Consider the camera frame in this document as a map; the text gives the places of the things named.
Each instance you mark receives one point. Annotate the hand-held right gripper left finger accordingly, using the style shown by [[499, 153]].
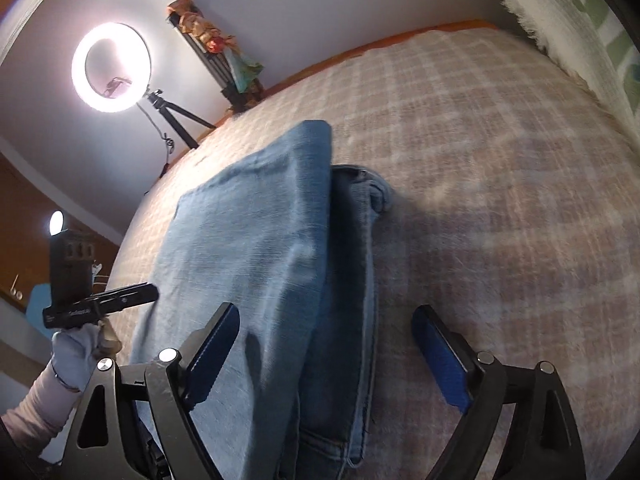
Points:
[[215, 350]]

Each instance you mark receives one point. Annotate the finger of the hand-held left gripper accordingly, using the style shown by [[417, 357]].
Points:
[[132, 295]]

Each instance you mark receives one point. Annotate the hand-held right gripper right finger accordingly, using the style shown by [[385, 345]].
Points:
[[442, 360]]

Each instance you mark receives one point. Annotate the light blue denim pants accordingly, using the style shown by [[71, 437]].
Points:
[[250, 240]]

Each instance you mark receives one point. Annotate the person's left forearm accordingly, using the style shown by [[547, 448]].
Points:
[[35, 410]]

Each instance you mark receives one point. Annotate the person's left hand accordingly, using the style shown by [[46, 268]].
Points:
[[75, 352]]

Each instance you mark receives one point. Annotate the small round lamp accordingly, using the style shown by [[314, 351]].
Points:
[[57, 222]]

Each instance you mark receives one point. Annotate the pink plaid blanket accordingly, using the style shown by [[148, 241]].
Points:
[[475, 185]]

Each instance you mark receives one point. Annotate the small black tripod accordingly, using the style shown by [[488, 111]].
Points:
[[175, 117]]

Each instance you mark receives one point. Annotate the tall black tripod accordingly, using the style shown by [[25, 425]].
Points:
[[220, 70]]

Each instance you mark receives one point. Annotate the green patterned fringed throw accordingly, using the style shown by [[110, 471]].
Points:
[[560, 25]]

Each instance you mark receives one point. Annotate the orange wooden bed frame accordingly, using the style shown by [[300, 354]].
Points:
[[380, 40]]

